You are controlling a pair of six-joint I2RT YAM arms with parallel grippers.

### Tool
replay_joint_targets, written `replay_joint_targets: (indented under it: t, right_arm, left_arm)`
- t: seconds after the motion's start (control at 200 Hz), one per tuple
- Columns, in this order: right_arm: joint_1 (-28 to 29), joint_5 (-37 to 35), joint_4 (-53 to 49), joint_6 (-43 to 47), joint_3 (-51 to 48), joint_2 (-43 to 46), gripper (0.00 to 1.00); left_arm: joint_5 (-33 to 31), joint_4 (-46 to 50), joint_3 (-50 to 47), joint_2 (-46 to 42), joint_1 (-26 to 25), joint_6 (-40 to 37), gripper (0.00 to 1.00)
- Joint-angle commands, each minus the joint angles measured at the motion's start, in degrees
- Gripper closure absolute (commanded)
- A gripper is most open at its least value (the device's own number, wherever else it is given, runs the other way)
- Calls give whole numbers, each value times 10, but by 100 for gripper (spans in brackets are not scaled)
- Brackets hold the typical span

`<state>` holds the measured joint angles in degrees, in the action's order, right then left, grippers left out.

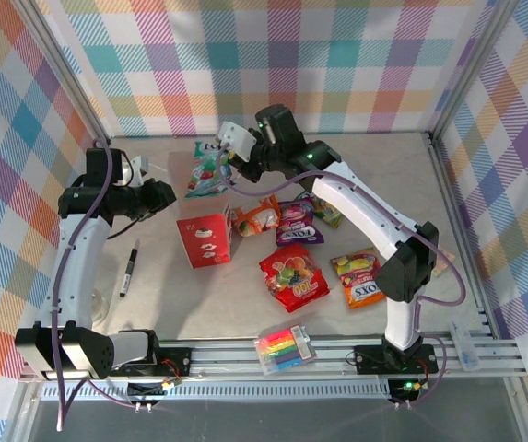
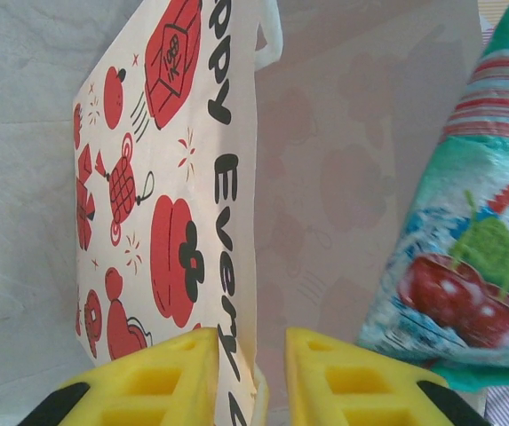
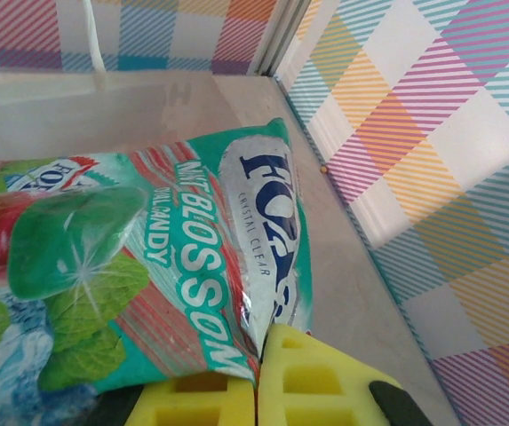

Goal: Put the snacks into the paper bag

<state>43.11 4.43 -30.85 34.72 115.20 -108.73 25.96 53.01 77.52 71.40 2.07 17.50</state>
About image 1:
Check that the green Fox's candy bag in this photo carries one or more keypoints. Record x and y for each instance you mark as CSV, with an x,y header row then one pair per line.
x,y
325,214

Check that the purple Fox's candy bag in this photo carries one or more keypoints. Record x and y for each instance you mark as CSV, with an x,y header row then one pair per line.
x,y
298,225

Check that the teal strawberry snack bag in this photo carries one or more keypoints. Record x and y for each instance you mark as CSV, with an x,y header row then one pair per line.
x,y
203,175

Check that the red white strawberry paper bag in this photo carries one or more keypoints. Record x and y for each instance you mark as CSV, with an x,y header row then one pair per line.
x,y
203,239

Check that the red Lot 100 gummy bag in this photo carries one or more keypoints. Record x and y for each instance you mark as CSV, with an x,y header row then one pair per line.
x,y
293,276

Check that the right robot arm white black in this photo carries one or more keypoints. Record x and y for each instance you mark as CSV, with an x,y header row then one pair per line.
x,y
360,207

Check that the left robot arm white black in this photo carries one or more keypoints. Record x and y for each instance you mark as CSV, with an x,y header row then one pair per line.
x,y
79,258

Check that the orange fruit snack bag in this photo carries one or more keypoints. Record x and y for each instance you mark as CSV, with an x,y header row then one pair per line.
x,y
254,218

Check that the orange Fox's candy bag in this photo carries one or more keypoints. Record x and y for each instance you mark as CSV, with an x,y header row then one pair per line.
x,y
360,281

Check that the black marker pen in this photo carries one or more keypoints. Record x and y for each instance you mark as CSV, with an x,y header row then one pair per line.
x,y
129,269

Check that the plaid backdrop cloth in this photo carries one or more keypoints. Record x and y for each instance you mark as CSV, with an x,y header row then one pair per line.
x,y
521,184
291,46
5,184

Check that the clear glass dish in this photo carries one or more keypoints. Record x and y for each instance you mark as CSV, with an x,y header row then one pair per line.
x,y
102,306

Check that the small black controller board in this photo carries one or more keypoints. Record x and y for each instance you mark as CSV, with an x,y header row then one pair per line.
x,y
408,389
153,389

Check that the beige dotted pad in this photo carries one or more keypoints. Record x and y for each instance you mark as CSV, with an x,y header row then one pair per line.
x,y
445,264

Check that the pack of coloured highlighters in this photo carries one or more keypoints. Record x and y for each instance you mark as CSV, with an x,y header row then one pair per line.
x,y
284,350

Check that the clear plastic box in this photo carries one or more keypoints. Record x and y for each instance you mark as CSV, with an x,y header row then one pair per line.
x,y
465,347

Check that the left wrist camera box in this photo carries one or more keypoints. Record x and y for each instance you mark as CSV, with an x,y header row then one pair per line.
x,y
139,170

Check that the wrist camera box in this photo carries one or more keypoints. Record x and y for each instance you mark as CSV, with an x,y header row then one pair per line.
x,y
236,140
139,170

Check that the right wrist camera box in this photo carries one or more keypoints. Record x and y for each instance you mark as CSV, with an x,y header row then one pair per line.
x,y
236,140

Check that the aluminium frame post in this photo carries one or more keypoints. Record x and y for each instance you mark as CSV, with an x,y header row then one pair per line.
x,y
471,69
61,73

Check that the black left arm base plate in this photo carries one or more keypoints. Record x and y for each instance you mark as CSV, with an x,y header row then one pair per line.
x,y
176,361

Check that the aluminium mounting rail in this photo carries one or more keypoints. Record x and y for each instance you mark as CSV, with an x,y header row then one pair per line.
x,y
226,361

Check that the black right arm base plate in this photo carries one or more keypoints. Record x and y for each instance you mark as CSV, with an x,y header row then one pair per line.
x,y
369,359

